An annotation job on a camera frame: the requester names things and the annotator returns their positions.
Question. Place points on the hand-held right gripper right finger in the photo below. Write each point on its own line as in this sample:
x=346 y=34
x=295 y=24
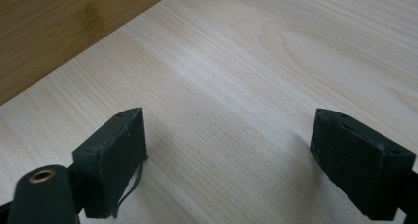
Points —
x=356 y=164

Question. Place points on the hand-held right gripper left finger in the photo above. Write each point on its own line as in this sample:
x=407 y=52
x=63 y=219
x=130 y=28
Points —
x=110 y=164

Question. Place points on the brown wooden board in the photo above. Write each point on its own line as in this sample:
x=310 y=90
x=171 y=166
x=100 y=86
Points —
x=55 y=30

